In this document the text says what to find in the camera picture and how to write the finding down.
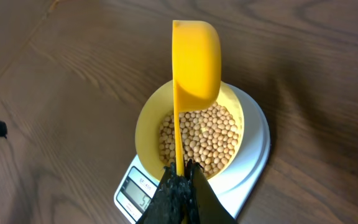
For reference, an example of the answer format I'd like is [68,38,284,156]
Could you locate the yellow plastic measuring scoop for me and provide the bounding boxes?
[172,20,221,176]

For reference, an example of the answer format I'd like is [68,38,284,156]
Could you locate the white digital kitchen scale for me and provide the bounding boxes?
[114,83,271,223]

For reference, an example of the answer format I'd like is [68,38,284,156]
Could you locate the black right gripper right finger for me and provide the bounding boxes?
[185,159,237,224]

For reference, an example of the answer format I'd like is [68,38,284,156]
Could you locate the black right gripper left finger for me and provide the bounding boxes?
[136,162,188,224]

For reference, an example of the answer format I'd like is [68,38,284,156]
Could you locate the pale yellow bowl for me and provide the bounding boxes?
[135,81,244,181]

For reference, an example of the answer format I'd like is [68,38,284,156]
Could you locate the soybeans in bowl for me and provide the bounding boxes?
[156,101,243,179]

